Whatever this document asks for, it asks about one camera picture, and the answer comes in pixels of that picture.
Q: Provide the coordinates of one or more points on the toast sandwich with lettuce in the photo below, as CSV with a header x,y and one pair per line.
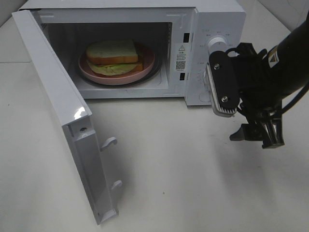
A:
x,y
112,58

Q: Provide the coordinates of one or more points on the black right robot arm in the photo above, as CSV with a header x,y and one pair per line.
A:
x,y
293,69

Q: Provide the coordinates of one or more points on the round white door button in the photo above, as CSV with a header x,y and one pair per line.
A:
x,y
204,97

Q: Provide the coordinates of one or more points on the white microwave door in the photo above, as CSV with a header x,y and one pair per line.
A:
x,y
74,116

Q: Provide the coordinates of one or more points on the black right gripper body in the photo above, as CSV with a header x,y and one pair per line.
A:
x,y
254,90

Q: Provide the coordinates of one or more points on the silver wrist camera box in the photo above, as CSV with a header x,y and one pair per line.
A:
x,y
222,84

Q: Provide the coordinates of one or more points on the upper white power knob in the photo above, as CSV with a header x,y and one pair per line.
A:
x,y
218,42

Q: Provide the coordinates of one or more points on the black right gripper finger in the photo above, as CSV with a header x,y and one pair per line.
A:
x,y
272,130
247,132

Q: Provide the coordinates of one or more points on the pink round plate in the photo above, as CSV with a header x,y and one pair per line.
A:
x,y
144,62

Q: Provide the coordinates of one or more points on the white microwave oven body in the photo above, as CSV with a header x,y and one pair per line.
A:
x,y
178,31

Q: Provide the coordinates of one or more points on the glass microwave turntable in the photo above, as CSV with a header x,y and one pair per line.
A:
x,y
154,71

